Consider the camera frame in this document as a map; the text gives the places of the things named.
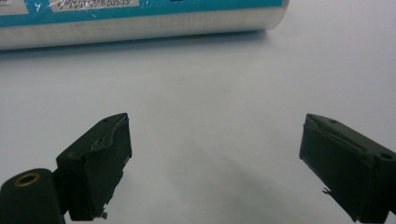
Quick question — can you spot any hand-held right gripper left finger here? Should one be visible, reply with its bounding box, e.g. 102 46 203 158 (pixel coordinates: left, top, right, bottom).
55 112 133 222

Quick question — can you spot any silver tube with blue label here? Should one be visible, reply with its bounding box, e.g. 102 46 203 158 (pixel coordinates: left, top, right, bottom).
0 0 290 51

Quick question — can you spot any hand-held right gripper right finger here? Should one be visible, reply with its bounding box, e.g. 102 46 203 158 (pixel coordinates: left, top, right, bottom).
299 113 396 224

